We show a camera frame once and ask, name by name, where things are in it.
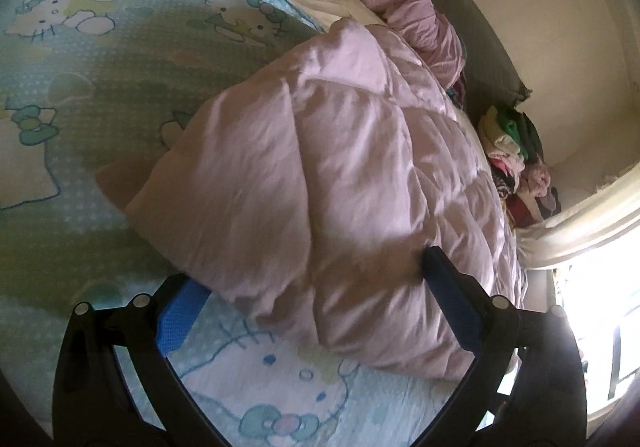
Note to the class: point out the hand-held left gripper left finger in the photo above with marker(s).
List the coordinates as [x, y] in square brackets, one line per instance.
[177, 322]

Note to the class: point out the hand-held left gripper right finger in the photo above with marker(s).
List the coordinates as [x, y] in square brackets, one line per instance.
[450, 299]

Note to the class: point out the pink quilted comforter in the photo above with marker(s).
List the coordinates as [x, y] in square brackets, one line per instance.
[350, 167]

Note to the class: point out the pile of folded clothes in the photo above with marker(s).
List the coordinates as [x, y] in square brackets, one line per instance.
[515, 162]

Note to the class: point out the dark striped clothes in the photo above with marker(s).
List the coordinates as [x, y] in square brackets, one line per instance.
[457, 94]

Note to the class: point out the cream curtain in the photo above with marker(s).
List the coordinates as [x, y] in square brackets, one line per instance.
[580, 222]

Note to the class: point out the bright window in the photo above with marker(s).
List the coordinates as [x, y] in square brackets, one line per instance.
[600, 327]

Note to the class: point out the cartoon print blanket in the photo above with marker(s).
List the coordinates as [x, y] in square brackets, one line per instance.
[125, 92]

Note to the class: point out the grey padded headboard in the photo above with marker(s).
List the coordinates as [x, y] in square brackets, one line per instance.
[480, 47]

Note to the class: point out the pink crumpled garment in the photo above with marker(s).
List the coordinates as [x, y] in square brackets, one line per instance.
[425, 22]

